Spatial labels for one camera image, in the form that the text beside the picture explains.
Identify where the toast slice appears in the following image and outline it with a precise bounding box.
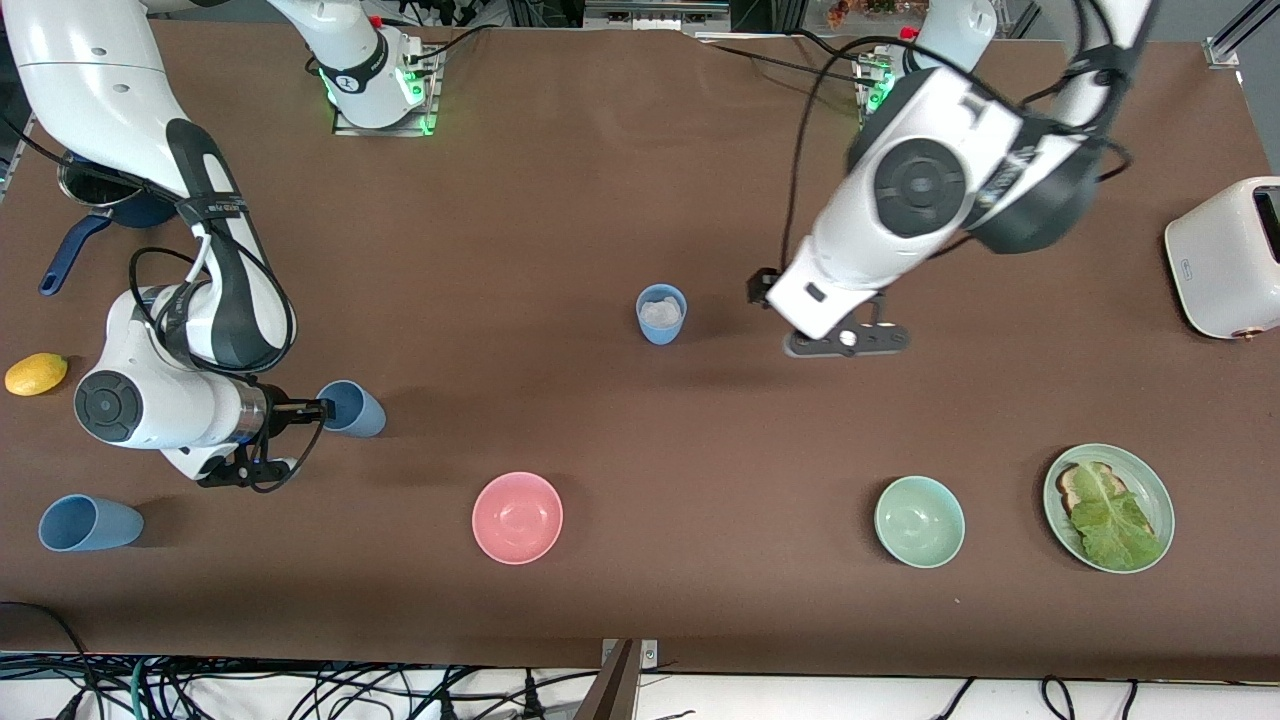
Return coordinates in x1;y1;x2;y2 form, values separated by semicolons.
1056;461;1156;541

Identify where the aluminium frame profile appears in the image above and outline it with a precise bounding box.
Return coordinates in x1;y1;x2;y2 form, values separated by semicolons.
1204;0;1267;70
0;110;37;201

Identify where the dark blue saucepan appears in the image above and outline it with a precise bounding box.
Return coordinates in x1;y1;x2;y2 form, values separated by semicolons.
38;150;179;298

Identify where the black looped floor cable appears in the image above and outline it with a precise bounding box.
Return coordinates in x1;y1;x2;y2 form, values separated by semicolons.
0;600;103;720

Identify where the brown table cover mat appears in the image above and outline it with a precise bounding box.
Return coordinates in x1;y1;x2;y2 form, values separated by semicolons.
0;18;1280;683

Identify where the green lettuce leaf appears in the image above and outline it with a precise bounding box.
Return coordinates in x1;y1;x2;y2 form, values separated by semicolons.
1070;462;1166;571

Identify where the white toaster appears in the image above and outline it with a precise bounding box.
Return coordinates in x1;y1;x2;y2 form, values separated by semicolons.
1164;177;1280;343

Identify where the yellow lemon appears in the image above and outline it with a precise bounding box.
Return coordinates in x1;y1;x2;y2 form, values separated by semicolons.
4;352;70;397

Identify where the pale green plate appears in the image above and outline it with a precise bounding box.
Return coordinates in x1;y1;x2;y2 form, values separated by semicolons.
1043;443;1176;575

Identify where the glass lid with blue knob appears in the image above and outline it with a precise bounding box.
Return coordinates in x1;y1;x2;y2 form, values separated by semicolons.
57;150;153;212

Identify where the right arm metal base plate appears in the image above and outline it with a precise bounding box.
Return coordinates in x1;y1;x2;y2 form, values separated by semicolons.
332;45;442;138

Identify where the dark metal mount bar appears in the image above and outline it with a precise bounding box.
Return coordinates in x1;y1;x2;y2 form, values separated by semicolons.
574;640;642;720

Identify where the pink bowl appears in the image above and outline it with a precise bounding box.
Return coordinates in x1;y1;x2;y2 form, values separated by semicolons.
471;471;564;566

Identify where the black cable to left base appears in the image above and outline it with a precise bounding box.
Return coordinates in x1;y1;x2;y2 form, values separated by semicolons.
695;30;873;87

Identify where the black cable to right base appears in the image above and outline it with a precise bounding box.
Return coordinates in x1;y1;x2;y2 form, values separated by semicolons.
405;25;496;67

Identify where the black cable to base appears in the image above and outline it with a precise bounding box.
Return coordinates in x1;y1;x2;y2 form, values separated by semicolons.
695;30;873;87
405;25;496;67

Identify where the grey metal frame box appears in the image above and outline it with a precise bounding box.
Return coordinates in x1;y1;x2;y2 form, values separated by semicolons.
584;0;732;33

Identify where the blue cup with white filling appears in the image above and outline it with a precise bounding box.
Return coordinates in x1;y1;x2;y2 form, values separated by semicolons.
636;284;689;347

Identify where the metal table clamp bracket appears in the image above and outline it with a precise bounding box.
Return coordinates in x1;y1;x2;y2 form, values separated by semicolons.
600;638;660;673

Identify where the blue plastic cup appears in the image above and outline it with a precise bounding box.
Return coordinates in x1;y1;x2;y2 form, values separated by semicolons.
318;380;387;439
38;494;145;553

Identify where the pale green bowl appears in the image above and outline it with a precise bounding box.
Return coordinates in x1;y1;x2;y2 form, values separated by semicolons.
874;475;967;570

